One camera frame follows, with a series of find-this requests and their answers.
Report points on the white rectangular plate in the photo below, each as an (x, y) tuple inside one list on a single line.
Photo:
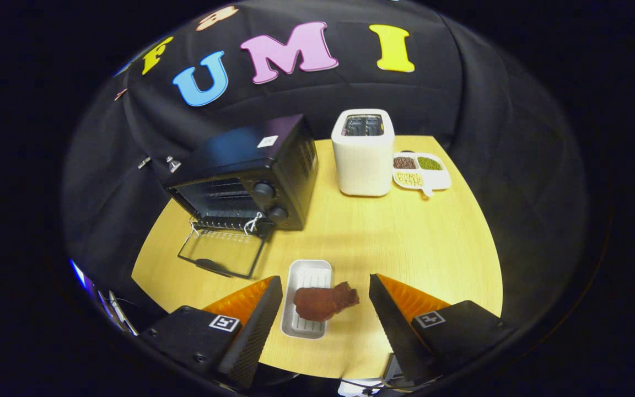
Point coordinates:
[(309, 273)]

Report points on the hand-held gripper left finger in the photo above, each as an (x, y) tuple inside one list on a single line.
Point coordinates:
[(254, 331)]

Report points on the red-brown meat slice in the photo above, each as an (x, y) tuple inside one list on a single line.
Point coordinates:
[(320, 303)]

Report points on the clear plastic bottle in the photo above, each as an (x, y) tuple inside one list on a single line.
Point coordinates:
[(173, 164)]

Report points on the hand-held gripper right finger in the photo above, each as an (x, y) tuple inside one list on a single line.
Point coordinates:
[(392, 325)]

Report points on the white toaster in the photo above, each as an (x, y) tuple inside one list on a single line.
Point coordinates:
[(362, 165)]

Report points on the black toaster oven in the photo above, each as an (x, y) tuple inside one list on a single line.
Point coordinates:
[(240, 149)]

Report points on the small orange clip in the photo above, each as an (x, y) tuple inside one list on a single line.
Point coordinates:
[(120, 94)]

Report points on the white divided bean dish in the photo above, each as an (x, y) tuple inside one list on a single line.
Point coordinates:
[(439, 177)]

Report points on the small metal clip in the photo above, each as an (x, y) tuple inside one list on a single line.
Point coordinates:
[(144, 162)]

